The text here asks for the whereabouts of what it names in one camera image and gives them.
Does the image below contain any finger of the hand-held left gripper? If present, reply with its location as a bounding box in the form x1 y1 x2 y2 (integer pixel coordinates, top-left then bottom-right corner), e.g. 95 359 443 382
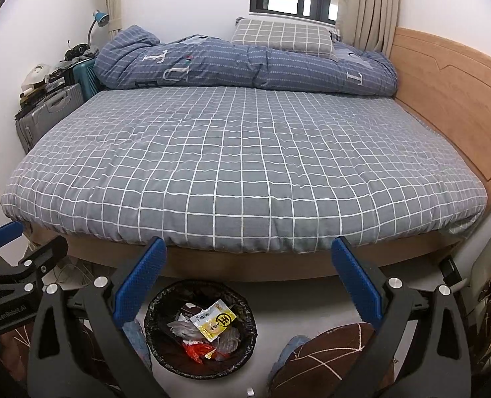
0 221 24 258
0 236 69 299

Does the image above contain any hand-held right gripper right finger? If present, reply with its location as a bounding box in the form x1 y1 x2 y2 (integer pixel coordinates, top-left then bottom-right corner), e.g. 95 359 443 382
330 236 472 398

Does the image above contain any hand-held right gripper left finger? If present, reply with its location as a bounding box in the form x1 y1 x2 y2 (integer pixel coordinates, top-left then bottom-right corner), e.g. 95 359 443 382
27 236 167 398

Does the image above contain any clear plastic bag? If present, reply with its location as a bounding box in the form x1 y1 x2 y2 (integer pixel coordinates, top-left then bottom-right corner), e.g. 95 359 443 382
167 313 202 341

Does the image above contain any black trash bin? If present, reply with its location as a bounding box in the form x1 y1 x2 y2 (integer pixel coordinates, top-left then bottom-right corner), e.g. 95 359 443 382
143 280 258 380

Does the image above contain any yellow snack packet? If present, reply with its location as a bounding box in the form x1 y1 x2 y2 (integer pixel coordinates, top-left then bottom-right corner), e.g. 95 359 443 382
189 298 238 341

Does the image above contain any red plastic bag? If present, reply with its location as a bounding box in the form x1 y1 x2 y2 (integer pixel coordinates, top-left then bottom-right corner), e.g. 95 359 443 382
182 339 216 365

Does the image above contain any blue slipper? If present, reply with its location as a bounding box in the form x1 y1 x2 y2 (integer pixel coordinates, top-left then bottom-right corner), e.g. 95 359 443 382
276 335 310 382
123 319 152 371

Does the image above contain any brown patterned slipper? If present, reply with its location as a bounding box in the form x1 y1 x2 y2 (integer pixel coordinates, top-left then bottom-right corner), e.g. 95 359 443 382
268 322 395 398

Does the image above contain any silver suitcase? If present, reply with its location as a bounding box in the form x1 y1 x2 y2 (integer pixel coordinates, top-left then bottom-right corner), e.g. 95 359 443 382
14 84 84 153

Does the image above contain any white round appliance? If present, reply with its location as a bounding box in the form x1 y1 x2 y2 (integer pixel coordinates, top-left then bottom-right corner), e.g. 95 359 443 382
24 63 51 90

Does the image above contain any teal suitcase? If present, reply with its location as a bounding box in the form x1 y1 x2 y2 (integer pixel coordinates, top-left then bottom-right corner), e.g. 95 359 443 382
72 59 102 102

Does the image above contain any dark clutter pile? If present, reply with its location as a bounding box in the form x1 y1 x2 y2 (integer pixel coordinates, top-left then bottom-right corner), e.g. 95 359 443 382
19 43 99 112

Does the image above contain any wooden headboard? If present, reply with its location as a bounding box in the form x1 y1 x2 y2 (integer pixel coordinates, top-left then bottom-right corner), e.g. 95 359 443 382
388 27 491 200

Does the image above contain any blue printed quilt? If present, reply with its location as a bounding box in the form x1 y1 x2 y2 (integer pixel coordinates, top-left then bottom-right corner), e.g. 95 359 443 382
94 25 399 96

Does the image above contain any blue desk lamp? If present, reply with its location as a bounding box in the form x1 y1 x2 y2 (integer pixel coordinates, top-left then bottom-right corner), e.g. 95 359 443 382
87 9 110 48

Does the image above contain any grey checked pillow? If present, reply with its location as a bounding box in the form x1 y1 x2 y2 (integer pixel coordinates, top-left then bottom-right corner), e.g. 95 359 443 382
231 17 339 61

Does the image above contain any beige curtain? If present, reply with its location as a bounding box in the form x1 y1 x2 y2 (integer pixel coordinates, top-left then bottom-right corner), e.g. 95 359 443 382
339 0 404 54
106 0 126 38

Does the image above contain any white cable tangle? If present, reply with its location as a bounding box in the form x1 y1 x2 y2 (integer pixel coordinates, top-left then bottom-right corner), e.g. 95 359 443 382
50 255 93 295

